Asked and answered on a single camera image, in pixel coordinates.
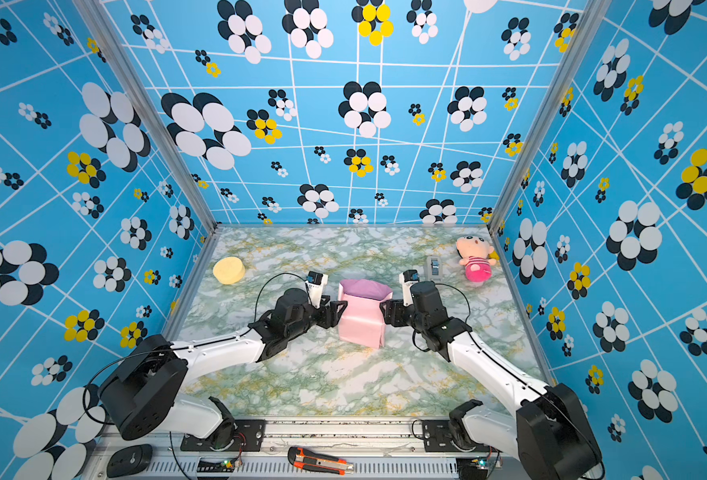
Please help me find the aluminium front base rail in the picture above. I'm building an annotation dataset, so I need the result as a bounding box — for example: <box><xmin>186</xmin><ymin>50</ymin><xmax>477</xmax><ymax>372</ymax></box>
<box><xmin>80</xmin><ymin>415</ymin><xmax>607</xmax><ymax>480</ymax></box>

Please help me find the orange black utility knife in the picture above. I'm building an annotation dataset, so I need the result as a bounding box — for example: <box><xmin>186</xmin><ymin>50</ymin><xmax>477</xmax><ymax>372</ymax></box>
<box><xmin>288</xmin><ymin>446</ymin><xmax>355</xmax><ymax>476</ymax></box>

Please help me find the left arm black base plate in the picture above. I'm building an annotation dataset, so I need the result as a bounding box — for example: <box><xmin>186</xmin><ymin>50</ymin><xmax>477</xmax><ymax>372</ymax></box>
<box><xmin>180</xmin><ymin>419</ymin><xmax>267</xmax><ymax>453</ymax></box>

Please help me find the aluminium frame post left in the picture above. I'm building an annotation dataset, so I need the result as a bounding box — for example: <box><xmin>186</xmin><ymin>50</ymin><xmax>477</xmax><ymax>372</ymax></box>
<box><xmin>74</xmin><ymin>0</ymin><xmax>218</xmax><ymax>235</ymax></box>

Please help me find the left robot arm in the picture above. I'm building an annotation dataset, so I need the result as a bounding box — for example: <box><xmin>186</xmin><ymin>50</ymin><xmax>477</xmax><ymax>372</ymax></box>
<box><xmin>98</xmin><ymin>288</ymin><xmax>348</xmax><ymax>450</ymax></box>

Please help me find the right small circuit board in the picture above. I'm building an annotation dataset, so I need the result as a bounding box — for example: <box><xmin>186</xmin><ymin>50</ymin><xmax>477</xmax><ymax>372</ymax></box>
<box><xmin>455</xmin><ymin>458</ymin><xmax>491</xmax><ymax>479</ymax></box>

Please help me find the small circuit board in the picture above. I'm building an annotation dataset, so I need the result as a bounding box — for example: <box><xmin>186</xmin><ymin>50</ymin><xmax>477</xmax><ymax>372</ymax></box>
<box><xmin>197</xmin><ymin>458</ymin><xmax>238</xmax><ymax>474</ymax></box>
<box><xmin>455</xmin><ymin>458</ymin><xmax>491</xmax><ymax>479</ymax></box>

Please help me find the yellow round sponge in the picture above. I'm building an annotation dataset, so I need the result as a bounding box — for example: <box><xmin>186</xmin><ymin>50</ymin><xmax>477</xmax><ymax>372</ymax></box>
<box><xmin>213</xmin><ymin>257</ymin><xmax>246</xmax><ymax>285</ymax></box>

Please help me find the aluminium frame post right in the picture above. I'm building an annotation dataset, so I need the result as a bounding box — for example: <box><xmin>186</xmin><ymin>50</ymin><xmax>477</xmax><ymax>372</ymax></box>
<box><xmin>489</xmin><ymin>0</ymin><xmax>611</xmax><ymax>236</ymax></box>

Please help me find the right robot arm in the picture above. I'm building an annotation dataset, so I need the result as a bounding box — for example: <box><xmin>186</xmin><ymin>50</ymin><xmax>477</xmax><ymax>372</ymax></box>
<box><xmin>381</xmin><ymin>270</ymin><xmax>603</xmax><ymax>479</ymax></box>

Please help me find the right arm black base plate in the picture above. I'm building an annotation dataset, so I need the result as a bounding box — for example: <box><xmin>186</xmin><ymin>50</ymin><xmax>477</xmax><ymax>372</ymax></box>
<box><xmin>421</xmin><ymin>420</ymin><xmax>489</xmax><ymax>455</ymax></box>

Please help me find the left small circuit board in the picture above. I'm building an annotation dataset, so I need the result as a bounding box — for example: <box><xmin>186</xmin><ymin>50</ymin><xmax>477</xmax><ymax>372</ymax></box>
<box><xmin>197</xmin><ymin>458</ymin><xmax>238</xmax><ymax>474</ymax></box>

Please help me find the aluminium frame post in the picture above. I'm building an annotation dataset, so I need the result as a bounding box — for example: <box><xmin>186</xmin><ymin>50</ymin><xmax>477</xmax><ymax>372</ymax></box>
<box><xmin>74</xmin><ymin>0</ymin><xmax>218</xmax><ymax>235</ymax></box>
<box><xmin>489</xmin><ymin>0</ymin><xmax>611</xmax><ymax>236</ymax></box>

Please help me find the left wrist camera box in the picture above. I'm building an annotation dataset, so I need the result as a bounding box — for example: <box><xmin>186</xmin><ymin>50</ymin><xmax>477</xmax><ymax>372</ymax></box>
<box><xmin>306</xmin><ymin>271</ymin><xmax>329</xmax><ymax>309</ymax></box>

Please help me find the pink plush doll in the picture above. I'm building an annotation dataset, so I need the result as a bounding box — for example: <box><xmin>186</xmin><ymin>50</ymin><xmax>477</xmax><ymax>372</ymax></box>
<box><xmin>455</xmin><ymin>236</ymin><xmax>499</xmax><ymax>283</ymax></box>

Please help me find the small grey white device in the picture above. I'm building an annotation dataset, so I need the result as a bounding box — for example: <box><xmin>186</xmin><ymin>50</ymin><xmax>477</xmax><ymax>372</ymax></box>
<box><xmin>425</xmin><ymin>256</ymin><xmax>445</xmax><ymax>281</ymax></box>

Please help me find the black computer mouse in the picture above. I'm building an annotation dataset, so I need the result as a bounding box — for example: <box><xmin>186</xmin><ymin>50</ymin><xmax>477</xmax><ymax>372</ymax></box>
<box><xmin>106</xmin><ymin>444</ymin><xmax>154</xmax><ymax>479</ymax></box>

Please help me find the purple wrapping paper sheet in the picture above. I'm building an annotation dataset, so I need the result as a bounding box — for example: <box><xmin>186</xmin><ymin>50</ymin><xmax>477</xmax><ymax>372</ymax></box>
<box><xmin>338</xmin><ymin>279</ymin><xmax>393</xmax><ymax>349</ymax></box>

